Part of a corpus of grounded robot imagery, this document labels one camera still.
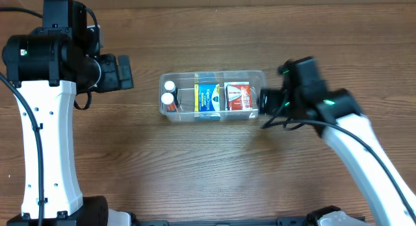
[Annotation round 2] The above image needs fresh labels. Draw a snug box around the red medicine box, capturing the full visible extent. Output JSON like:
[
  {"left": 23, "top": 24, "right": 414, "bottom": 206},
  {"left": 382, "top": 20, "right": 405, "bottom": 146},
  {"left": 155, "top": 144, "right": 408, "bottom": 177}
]
[{"left": 224, "top": 82, "right": 253, "bottom": 110}]

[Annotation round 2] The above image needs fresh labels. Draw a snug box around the blue yellow VapoDrops box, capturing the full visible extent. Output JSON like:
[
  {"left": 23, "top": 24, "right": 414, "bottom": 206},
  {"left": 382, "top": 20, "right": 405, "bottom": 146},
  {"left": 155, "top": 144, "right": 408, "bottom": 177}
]
[{"left": 194, "top": 84, "right": 220, "bottom": 112}]

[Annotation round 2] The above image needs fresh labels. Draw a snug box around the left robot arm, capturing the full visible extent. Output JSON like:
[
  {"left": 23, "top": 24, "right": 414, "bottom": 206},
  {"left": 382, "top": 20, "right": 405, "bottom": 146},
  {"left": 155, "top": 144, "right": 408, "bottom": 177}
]
[{"left": 1, "top": 0, "right": 137, "bottom": 226}]

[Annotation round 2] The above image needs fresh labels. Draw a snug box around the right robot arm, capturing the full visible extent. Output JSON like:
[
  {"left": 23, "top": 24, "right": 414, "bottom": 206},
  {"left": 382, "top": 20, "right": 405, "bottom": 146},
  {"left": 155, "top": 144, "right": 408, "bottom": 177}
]
[{"left": 257, "top": 56, "right": 415, "bottom": 225}]

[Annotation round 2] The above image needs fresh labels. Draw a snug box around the clear plastic container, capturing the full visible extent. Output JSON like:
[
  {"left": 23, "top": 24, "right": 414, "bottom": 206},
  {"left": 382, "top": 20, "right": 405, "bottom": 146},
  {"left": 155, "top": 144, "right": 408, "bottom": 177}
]
[{"left": 159, "top": 70, "right": 267, "bottom": 122}]

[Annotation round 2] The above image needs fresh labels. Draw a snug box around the white cap bottle upper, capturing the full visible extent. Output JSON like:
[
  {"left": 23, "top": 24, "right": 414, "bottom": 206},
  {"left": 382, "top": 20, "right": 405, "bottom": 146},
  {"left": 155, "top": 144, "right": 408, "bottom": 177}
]
[{"left": 164, "top": 81, "right": 177, "bottom": 99}]

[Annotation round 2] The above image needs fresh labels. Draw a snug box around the white cap orange bottle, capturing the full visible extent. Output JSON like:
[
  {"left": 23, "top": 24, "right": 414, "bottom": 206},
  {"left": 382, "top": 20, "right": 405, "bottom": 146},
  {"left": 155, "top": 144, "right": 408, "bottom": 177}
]
[{"left": 161, "top": 92, "right": 179, "bottom": 112}]

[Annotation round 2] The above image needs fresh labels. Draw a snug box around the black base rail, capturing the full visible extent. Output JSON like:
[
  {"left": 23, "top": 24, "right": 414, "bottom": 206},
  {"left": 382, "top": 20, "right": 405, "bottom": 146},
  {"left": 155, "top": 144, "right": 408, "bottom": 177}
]
[{"left": 132, "top": 216, "right": 309, "bottom": 226}]

